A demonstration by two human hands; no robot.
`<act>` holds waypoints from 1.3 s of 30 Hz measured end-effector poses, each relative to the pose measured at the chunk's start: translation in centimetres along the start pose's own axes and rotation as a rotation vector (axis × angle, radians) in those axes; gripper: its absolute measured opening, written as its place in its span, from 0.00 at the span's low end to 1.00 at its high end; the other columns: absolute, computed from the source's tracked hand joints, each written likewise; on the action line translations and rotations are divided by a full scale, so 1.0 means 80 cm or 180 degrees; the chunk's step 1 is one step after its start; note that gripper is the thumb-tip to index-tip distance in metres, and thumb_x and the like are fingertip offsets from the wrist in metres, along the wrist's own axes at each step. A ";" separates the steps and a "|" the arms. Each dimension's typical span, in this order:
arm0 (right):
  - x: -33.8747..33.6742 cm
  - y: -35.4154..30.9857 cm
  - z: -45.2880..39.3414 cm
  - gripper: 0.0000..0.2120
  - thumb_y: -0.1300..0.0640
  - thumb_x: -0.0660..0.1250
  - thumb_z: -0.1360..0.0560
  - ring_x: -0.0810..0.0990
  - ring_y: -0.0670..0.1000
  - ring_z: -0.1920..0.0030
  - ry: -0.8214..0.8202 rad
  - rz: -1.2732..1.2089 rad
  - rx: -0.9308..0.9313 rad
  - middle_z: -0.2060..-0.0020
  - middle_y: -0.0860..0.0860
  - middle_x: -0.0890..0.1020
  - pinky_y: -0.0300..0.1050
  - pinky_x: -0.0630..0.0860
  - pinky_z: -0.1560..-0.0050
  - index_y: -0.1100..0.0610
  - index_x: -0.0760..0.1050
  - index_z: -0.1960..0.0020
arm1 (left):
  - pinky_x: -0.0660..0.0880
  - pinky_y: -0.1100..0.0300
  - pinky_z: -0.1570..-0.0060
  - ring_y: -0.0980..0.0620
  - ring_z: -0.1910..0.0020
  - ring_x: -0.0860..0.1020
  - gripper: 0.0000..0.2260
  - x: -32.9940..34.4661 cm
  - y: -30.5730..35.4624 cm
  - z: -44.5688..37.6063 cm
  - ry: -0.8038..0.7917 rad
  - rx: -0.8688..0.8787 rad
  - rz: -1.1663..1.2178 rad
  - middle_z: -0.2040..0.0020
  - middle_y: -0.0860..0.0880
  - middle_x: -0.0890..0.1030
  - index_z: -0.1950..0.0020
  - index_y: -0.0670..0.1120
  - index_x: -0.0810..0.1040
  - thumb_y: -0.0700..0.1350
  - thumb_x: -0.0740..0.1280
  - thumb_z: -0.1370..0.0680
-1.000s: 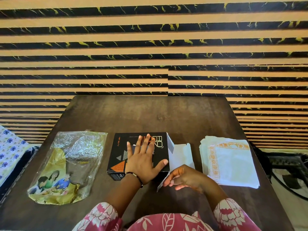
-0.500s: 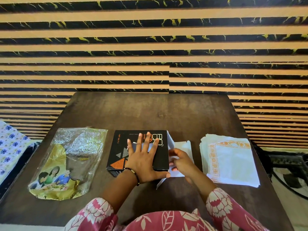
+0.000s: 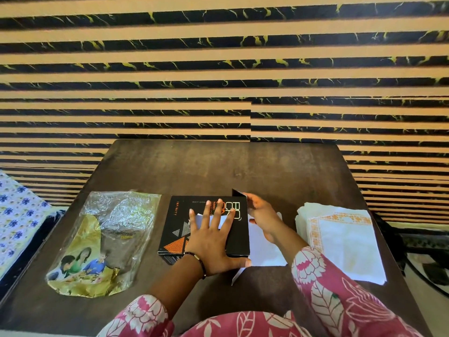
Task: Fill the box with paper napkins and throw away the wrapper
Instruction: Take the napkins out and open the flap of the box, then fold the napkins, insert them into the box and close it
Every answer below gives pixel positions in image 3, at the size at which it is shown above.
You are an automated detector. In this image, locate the person's left hand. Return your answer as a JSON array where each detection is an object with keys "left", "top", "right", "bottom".
[{"left": 185, "top": 199, "right": 252, "bottom": 276}]

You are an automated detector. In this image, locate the person's right hand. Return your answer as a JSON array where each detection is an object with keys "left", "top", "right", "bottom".
[{"left": 242, "top": 192, "right": 286, "bottom": 243}]

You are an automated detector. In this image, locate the small white paper slip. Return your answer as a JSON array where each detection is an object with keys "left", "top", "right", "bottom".
[{"left": 195, "top": 213, "right": 229, "bottom": 231}]

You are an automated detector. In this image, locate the black cardboard box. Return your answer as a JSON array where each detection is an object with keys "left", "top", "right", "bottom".
[{"left": 157, "top": 188, "right": 252, "bottom": 287}]

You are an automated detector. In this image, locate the person's left forearm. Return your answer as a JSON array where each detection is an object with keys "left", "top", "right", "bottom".
[{"left": 147, "top": 255, "right": 207, "bottom": 320}]

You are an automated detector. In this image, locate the person's right forearm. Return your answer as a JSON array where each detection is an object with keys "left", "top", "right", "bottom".
[{"left": 272, "top": 226, "right": 310, "bottom": 268}]

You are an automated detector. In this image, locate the white paper sheet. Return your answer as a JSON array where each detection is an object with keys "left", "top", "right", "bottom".
[{"left": 248, "top": 212, "right": 289, "bottom": 268}]

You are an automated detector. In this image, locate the gold foil bag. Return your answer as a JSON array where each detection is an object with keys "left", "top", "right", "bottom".
[{"left": 45, "top": 190, "right": 162, "bottom": 299}]

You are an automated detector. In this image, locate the pink floral garment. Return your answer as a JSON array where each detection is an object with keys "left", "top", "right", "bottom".
[{"left": 96, "top": 246, "right": 426, "bottom": 337}]

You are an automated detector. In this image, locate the stack of white bordered napkins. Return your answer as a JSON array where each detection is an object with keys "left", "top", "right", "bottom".
[{"left": 295, "top": 202, "right": 387, "bottom": 286}]

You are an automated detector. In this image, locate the black metal stand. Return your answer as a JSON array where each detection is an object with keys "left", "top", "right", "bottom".
[{"left": 371, "top": 211, "right": 449, "bottom": 297}]

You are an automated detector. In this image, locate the blue floral bed sheet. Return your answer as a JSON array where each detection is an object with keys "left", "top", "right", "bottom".
[{"left": 0, "top": 170, "right": 68, "bottom": 282}]

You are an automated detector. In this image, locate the black bead bracelet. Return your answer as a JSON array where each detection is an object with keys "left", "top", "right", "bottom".
[{"left": 183, "top": 251, "right": 208, "bottom": 280}]

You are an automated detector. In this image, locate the dark bed frame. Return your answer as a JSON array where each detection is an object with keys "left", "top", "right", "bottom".
[{"left": 0, "top": 209, "right": 66, "bottom": 303}]

